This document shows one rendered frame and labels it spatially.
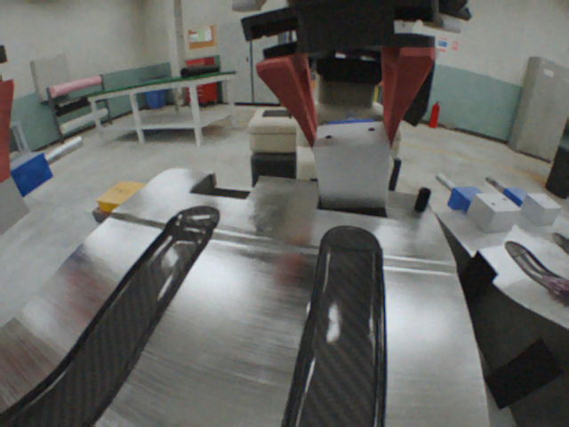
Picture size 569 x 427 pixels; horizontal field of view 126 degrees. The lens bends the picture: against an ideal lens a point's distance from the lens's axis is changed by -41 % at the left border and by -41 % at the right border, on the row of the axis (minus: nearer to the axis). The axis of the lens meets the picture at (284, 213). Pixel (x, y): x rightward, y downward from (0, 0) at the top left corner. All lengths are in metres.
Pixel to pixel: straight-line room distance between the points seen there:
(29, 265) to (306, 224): 0.38
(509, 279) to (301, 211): 0.19
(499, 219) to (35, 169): 0.46
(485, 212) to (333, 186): 0.18
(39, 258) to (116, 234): 0.24
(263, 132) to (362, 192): 0.66
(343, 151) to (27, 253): 0.45
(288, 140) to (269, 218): 0.66
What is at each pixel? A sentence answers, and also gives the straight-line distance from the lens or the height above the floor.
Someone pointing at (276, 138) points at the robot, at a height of 0.75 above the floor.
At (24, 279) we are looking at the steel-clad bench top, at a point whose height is 0.80.
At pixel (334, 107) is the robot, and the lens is 0.57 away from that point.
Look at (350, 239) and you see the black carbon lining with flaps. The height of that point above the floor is 0.89.
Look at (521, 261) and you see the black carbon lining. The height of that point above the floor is 0.85.
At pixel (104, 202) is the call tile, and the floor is 0.83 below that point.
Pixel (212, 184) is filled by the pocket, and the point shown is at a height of 0.88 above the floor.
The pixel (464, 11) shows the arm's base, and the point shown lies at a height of 1.16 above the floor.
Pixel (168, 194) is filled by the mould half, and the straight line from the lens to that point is 0.22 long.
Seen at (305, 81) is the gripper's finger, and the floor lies 0.98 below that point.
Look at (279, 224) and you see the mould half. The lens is 0.16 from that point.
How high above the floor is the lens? 0.99
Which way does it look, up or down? 34 degrees down
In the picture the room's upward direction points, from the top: straight up
